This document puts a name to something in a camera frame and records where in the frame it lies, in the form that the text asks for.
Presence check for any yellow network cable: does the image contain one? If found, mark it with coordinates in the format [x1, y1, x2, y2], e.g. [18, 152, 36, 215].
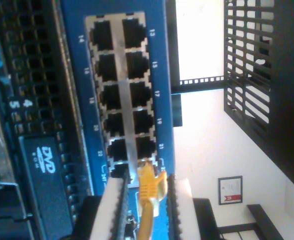
[136, 159, 168, 240]

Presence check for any black rack server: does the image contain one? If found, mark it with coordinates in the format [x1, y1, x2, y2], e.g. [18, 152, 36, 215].
[0, 0, 96, 240]

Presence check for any black metal grid panel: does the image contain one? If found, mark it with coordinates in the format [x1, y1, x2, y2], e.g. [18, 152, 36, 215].
[223, 0, 275, 141]

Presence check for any framed wall picture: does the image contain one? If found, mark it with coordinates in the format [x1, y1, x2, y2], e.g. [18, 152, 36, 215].
[217, 175, 244, 206]

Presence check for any black table frame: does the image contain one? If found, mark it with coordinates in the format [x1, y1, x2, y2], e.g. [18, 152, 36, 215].
[218, 203, 286, 240]

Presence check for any black equipment rack frame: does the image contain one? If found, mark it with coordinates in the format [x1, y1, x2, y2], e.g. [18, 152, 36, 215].
[170, 76, 225, 95]

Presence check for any blue network switch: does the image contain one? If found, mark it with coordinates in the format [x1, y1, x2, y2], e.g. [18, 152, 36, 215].
[60, 0, 176, 240]

